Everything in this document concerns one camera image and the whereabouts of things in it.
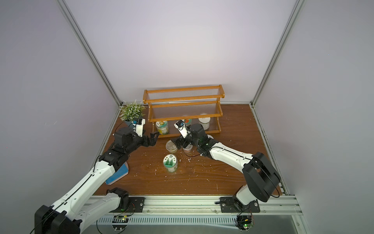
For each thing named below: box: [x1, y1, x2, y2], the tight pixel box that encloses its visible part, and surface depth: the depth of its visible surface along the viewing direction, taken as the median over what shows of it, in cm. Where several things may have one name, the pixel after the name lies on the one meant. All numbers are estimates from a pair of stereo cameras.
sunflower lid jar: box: [155, 120, 169, 136], surface depth 97 cm
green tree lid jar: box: [163, 154, 178, 173], surface depth 82 cm
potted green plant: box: [118, 99, 146, 127], surface depth 97 cm
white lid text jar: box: [198, 117, 211, 131], surface depth 97 cm
